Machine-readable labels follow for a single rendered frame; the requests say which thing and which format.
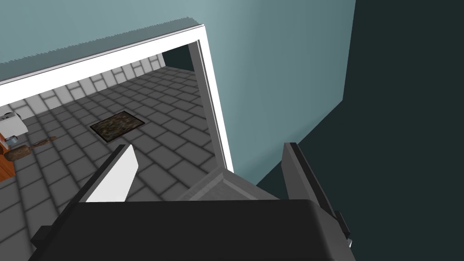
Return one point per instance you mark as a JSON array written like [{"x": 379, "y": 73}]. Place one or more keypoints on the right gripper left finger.
[{"x": 115, "y": 177}]

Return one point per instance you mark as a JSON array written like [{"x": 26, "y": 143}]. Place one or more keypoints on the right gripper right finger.
[{"x": 303, "y": 177}]

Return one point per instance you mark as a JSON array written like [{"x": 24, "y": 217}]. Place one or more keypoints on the brown wooden cabinet with appliances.
[{"x": 11, "y": 141}]

